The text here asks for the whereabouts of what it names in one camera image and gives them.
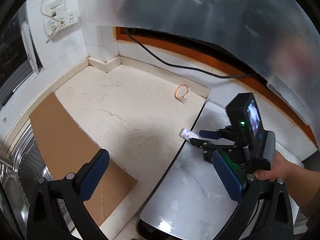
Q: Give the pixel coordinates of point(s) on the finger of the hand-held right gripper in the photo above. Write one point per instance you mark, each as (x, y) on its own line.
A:
(207, 146)
(215, 133)

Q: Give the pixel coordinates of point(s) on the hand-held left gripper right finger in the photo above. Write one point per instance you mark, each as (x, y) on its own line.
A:
(227, 175)

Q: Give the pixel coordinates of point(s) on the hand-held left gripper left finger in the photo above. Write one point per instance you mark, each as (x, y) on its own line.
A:
(95, 175)

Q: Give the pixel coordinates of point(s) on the small white wrapper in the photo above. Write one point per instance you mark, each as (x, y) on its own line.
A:
(187, 133)

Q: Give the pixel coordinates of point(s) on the person's right forearm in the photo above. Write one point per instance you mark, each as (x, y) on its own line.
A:
(307, 187)

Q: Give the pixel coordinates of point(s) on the person's right hand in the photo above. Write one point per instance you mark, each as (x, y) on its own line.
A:
(282, 170)

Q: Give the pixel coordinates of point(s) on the brown cardboard sheet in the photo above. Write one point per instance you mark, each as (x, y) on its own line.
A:
(70, 150)

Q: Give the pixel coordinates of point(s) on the orange rubber band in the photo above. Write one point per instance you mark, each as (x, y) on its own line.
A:
(176, 92)

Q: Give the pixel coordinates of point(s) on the stainless steel sink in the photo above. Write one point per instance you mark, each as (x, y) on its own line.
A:
(15, 192)

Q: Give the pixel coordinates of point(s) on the steel faucet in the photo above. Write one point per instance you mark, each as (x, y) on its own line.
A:
(5, 163)

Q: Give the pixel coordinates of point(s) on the large grey appliance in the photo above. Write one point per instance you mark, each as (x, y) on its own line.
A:
(200, 10)

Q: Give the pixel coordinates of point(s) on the white ribbed plastic bar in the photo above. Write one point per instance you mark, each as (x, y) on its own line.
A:
(30, 47)

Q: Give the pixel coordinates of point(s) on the white power strip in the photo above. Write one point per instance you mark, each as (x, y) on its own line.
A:
(62, 21)

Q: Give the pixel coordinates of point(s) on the orange wooden frame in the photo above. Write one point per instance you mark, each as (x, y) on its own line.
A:
(275, 97)

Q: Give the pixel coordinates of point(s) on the dark window with grey frame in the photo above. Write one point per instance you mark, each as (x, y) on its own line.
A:
(12, 62)

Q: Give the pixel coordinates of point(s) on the white wall socket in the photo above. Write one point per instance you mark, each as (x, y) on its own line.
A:
(55, 5)

